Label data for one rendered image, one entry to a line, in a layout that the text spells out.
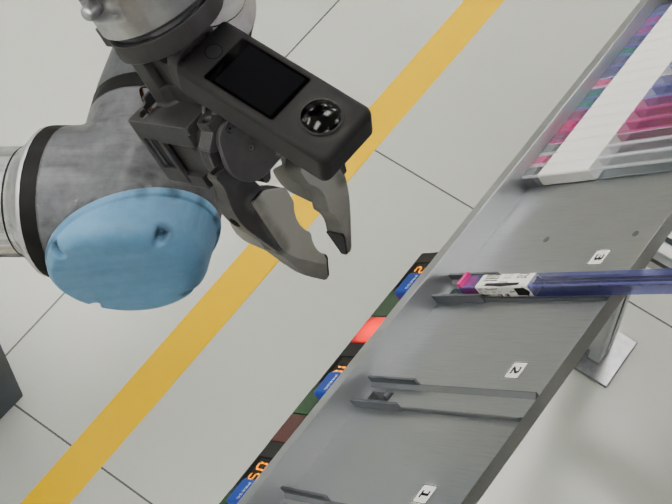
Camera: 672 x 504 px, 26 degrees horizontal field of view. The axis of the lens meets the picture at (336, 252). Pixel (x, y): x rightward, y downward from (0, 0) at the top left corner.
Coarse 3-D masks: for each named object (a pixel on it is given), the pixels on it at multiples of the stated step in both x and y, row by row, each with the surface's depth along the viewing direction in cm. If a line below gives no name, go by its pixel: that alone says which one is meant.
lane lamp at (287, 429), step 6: (294, 414) 118; (288, 420) 117; (294, 420) 117; (300, 420) 116; (282, 426) 117; (288, 426) 117; (294, 426) 116; (282, 432) 117; (288, 432) 116; (276, 438) 116; (282, 438) 116; (288, 438) 115
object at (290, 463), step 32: (640, 0) 129; (608, 64) 125; (576, 96) 123; (544, 128) 121; (512, 160) 120; (512, 192) 119; (480, 224) 117; (448, 256) 115; (416, 288) 113; (448, 288) 115; (384, 320) 113; (416, 320) 113; (384, 352) 111; (352, 384) 110; (320, 416) 108; (288, 448) 107; (320, 448) 108; (256, 480) 106; (288, 480) 106
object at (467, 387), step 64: (576, 192) 114; (640, 192) 107; (512, 256) 112; (576, 256) 106; (640, 256) 100; (448, 320) 111; (512, 320) 105; (576, 320) 99; (384, 384) 109; (448, 384) 103; (512, 384) 98; (384, 448) 102; (448, 448) 97; (512, 448) 93
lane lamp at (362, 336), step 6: (372, 318) 122; (378, 318) 121; (384, 318) 121; (366, 324) 122; (372, 324) 121; (378, 324) 120; (360, 330) 122; (366, 330) 121; (372, 330) 120; (354, 336) 122; (360, 336) 121; (366, 336) 120; (360, 342) 120
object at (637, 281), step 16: (560, 272) 103; (576, 272) 102; (592, 272) 100; (608, 272) 99; (624, 272) 97; (640, 272) 96; (656, 272) 95; (464, 288) 111; (528, 288) 105; (544, 288) 103; (560, 288) 102; (576, 288) 101; (592, 288) 99; (608, 288) 98; (624, 288) 97; (640, 288) 96; (656, 288) 94
